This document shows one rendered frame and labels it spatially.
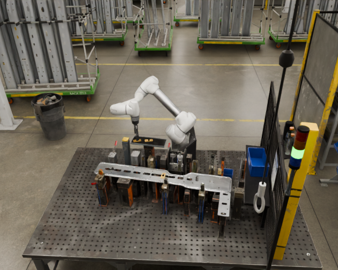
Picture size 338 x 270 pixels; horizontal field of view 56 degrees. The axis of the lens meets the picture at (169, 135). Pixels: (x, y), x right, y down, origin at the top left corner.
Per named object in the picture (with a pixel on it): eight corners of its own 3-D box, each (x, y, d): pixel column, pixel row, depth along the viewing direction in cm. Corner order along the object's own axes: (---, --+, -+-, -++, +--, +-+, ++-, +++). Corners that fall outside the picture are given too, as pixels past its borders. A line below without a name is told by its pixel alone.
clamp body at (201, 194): (195, 222, 305) (195, 196, 286) (196, 213, 315) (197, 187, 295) (204, 224, 303) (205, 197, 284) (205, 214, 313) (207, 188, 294)
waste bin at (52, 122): (36, 143, 545) (24, 105, 505) (48, 126, 590) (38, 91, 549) (64, 143, 542) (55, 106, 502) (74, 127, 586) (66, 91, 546)
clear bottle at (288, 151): (284, 155, 270) (288, 135, 259) (284, 150, 275) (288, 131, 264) (292, 156, 269) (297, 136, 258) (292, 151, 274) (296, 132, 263)
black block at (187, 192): (182, 217, 311) (182, 195, 295) (184, 209, 320) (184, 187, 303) (190, 218, 309) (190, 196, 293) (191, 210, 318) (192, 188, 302)
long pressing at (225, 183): (92, 175, 321) (91, 174, 320) (100, 162, 339) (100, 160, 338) (230, 194, 295) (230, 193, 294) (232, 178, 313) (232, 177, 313)
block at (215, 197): (208, 222, 304) (210, 201, 289) (210, 214, 313) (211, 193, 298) (218, 224, 303) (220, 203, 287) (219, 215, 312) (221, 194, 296)
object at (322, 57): (316, 174, 463) (359, 37, 352) (307, 174, 464) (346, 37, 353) (293, 126, 574) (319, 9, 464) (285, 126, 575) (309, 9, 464)
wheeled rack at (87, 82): (1, 106, 658) (-30, 18, 561) (19, 86, 742) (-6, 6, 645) (95, 103, 663) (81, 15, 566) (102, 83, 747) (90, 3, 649)
